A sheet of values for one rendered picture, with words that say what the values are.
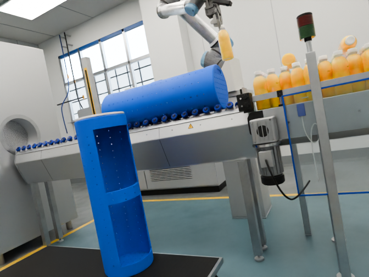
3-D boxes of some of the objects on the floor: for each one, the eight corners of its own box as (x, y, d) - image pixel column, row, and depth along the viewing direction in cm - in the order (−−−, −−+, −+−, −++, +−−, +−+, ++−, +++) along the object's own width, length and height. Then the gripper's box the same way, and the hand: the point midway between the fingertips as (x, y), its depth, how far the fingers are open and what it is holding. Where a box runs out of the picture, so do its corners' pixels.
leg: (61, 239, 268) (48, 178, 265) (65, 239, 266) (51, 178, 263) (56, 242, 263) (42, 179, 260) (60, 242, 261) (46, 179, 258)
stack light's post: (344, 295, 122) (305, 54, 117) (354, 297, 121) (315, 51, 115) (345, 302, 119) (305, 53, 113) (356, 303, 117) (315, 50, 112)
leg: (255, 256, 169) (238, 159, 166) (264, 257, 167) (247, 158, 164) (253, 261, 164) (235, 161, 161) (263, 262, 162) (245, 160, 159)
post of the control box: (305, 232, 188) (281, 91, 184) (311, 232, 187) (287, 90, 182) (305, 235, 185) (280, 91, 180) (311, 235, 183) (287, 89, 178)
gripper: (207, 3, 174) (213, 35, 174) (201, -4, 163) (207, 31, 164) (219, -2, 170) (226, 31, 170) (214, -10, 160) (221, 26, 160)
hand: (221, 27), depth 166 cm, fingers closed on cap, 4 cm apart
